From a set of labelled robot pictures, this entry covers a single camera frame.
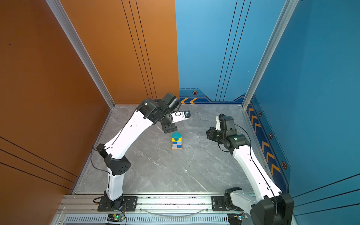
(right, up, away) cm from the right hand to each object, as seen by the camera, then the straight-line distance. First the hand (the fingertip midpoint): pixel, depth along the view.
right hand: (206, 132), depth 79 cm
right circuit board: (+16, -42, -9) cm, 46 cm away
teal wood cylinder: (-17, -5, +8) cm, 20 cm away
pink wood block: (-16, -9, +12) cm, 22 cm away
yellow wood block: (-15, -6, +9) cm, 18 cm away
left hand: (-19, +7, -4) cm, 20 cm away
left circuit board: (-48, -43, -8) cm, 65 cm away
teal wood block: (-17, -2, +4) cm, 18 cm away
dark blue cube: (-19, -8, +10) cm, 23 cm away
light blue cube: (-16, -8, +10) cm, 20 cm away
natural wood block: (-17, -13, +15) cm, 26 cm away
